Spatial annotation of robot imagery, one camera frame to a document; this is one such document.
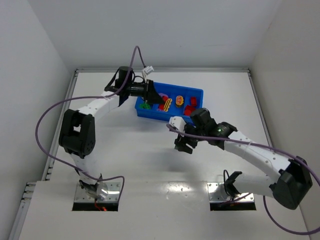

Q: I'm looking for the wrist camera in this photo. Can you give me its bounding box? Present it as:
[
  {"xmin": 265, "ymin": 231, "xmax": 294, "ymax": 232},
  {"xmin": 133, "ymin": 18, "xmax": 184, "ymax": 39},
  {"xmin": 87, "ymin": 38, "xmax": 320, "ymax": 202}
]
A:
[
  {"xmin": 141, "ymin": 66, "xmax": 154, "ymax": 81},
  {"xmin": 168, "ymin": 116, "xmax": 187, "ymax": 133}
]

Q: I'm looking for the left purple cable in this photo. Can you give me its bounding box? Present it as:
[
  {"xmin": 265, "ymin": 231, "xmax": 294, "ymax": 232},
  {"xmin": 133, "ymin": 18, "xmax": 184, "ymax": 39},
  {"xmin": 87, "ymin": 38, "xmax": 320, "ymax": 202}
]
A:
[{"xmin": 35, "ymin": 45, "xmax": 154, "ymax": 198}]

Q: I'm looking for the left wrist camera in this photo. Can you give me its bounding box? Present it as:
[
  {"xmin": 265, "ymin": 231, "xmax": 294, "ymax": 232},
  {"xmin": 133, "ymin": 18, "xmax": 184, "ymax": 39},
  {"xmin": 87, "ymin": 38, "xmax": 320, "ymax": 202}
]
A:
[{"xmin": 141, "ymin": 66, "xmax": 154, "ymax": 81}]

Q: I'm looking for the red round lego brick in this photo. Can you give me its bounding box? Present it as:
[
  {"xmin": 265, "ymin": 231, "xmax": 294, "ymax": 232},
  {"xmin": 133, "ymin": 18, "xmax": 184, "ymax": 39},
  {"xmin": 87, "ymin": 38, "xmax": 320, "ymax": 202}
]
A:
[{"xmin": 190, "ymin": 96, "xmax": 198, "ymax": 108}]

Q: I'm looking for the metal base plate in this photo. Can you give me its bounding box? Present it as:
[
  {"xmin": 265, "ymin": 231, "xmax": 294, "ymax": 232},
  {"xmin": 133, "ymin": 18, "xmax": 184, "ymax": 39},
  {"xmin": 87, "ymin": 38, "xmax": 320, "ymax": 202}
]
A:
[
  {"xmin": 74, "ymin": 182, "xmax": 121, "ymax": 204},
  {"xmin": 207, "ymin": 182, "xmax": 255, "ymax": 204}
]

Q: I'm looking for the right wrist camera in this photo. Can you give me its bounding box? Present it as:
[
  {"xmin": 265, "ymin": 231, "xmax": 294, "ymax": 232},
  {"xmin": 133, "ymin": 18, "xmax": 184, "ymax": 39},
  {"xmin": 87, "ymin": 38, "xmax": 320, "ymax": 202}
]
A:
[{"xmin": 168, "ymin": 116, "xmax": 187, "ymax": 133}]

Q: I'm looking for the burger printed lego brick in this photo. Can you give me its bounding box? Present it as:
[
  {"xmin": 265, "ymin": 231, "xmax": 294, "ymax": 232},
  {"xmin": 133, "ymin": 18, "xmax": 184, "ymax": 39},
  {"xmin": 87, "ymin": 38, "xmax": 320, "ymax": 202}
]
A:
[{"xmin": 164, "ymin": 98, "xmax": 173, "ymax": 112}]

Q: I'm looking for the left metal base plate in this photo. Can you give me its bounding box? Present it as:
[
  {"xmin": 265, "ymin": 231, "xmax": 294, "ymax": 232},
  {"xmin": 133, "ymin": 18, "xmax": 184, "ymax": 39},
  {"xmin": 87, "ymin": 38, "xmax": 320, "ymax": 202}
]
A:
[{"xmin": 74, "ymin": 182, "xmax": 121, "ymax": 204}]

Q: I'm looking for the blue divided plastic bin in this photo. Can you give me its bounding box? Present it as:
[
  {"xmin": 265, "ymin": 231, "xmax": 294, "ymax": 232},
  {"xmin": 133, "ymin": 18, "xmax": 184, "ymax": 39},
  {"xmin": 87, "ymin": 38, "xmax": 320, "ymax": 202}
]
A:
[{"xmin": 135, "ymin": 82, "xmax": 204, "ymax": 123}]

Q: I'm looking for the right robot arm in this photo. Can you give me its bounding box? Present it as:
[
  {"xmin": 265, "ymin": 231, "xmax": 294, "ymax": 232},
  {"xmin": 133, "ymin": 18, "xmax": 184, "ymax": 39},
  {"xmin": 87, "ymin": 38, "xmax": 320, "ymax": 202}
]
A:
[{"xmin": 169, "ymin": 108, "xmax": 313, "ymax": 210}]

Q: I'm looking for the red flower lego brick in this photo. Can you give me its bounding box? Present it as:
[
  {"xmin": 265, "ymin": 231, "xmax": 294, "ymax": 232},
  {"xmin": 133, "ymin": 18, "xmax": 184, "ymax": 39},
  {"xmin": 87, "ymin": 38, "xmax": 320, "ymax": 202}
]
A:
[{"xmin": 183, "ymin": 105, "xmax": 196, "ymax": 117}]

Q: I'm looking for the yellow printed lego brick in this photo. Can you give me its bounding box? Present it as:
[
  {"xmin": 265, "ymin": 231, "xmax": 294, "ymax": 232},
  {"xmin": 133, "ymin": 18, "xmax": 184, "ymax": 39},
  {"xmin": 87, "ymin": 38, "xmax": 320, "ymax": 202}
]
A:
[{"xmin": 175, "ymin": 95, "xmax": 185, "ymax": 108}]

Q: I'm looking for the green curved lego brick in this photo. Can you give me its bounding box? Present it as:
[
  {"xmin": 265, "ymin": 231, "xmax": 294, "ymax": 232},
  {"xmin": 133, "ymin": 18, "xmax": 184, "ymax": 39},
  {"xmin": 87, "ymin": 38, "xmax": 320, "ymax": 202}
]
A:
[{"xmin": 139, "ymin": 102, "xmax": 152, "ymax": 110}]

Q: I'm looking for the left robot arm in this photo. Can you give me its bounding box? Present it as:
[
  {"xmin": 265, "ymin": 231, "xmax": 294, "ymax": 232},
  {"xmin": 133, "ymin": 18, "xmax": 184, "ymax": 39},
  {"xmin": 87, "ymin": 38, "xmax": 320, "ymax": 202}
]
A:
[{"xmin": 58, "ymin": 66, "xmax": 164, "ymax": 200}]

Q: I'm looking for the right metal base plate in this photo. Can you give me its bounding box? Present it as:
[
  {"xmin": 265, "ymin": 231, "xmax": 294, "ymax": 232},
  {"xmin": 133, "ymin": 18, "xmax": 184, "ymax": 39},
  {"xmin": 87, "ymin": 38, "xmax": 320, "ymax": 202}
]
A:
[{"xmin": 207, "ymin": 182, "xmax": 255, "ymax": 204}]

